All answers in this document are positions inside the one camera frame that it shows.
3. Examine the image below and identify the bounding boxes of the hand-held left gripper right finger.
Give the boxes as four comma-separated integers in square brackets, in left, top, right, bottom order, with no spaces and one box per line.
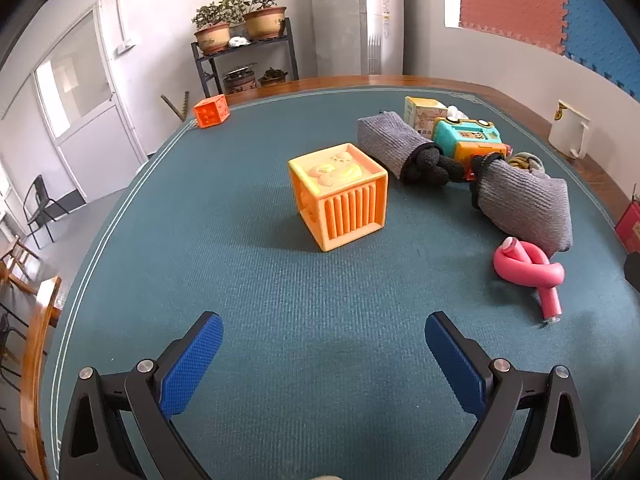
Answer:
[424,311,592,480]

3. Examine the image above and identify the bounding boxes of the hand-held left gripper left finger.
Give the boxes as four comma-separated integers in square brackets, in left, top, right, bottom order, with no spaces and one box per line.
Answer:
[59,311,225,480]

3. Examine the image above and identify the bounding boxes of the pink foam twist roller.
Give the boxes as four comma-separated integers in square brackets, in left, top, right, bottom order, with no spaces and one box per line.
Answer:
[493,236,565,322]

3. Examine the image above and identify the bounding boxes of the grey sock with black cuff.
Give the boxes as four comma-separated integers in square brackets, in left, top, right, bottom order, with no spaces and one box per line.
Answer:
[356,114,449,186]
[470,152,574,253]

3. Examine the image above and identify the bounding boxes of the yellow-orange toy block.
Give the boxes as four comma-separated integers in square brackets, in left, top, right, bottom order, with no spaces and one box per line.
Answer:
[288,143,389,253]

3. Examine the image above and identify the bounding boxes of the colourful toy train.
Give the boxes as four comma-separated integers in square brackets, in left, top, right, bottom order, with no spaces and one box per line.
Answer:
[614,195,640,253]

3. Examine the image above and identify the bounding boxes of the teal and orange toy bus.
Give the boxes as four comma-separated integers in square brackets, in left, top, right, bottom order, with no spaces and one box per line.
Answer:
[432,116,512,181]

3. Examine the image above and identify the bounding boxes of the small yellow-white carton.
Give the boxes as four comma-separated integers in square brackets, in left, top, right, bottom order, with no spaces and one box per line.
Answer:
[404,96,448,133]

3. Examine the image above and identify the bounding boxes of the green table mat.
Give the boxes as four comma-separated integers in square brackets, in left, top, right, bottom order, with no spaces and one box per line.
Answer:
[39,87,640,480]

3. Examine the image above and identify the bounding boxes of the wooden chair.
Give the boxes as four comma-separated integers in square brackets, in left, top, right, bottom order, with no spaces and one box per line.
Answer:
[0,235,63,480]

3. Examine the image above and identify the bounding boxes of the small yellow-brown object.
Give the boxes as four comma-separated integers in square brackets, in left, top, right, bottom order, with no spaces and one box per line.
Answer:
[507,152,546,176]

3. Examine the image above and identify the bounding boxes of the black metal chair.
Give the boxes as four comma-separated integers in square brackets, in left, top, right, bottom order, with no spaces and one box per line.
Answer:
[23,175,71,251]

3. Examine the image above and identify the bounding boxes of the small orange cube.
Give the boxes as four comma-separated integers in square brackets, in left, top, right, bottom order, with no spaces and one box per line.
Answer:
[193,94,231,129]

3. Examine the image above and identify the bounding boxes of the white pitcher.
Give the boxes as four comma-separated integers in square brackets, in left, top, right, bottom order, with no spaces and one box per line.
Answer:
[548,100,591,159]

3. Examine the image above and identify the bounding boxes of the wooden sticks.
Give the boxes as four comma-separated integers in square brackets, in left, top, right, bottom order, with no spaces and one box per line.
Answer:
[161,91,191,122]

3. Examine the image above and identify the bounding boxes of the white door with window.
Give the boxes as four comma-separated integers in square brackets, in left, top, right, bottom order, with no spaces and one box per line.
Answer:
[32,2,151,203]

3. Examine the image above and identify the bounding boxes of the dark patterned plant pot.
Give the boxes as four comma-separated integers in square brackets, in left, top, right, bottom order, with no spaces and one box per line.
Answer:
[223,64,257,95]

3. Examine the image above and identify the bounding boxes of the black metal plant shelf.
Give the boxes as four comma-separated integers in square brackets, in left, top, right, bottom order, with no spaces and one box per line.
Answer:
[190,17,300,98]

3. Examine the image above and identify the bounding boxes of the potted plant in tan pot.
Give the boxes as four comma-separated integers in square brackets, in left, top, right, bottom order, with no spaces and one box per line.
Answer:
[243,0,288,41]
[192,2,232,56]

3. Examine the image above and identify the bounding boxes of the leafy green plant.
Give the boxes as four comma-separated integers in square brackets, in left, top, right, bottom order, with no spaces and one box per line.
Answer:
[220,0,251,38]

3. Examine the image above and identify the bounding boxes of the grey standing air conditioner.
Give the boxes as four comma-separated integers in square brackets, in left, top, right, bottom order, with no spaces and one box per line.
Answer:
[308,0,405,78]

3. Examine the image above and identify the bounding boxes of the blue foam wall mat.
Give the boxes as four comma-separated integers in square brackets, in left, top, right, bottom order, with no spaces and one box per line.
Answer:
[564,0,640,101]

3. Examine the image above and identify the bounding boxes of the red foam wall mat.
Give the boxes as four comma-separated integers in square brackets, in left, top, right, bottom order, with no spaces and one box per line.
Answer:
[459,0,568,56]

